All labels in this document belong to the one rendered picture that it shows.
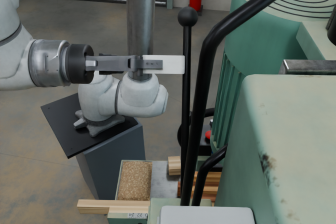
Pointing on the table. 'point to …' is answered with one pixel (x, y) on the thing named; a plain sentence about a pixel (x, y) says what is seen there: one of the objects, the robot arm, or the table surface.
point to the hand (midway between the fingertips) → (177, 65)
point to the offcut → (174, 165)
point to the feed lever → (189, 16)
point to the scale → (137, 215)
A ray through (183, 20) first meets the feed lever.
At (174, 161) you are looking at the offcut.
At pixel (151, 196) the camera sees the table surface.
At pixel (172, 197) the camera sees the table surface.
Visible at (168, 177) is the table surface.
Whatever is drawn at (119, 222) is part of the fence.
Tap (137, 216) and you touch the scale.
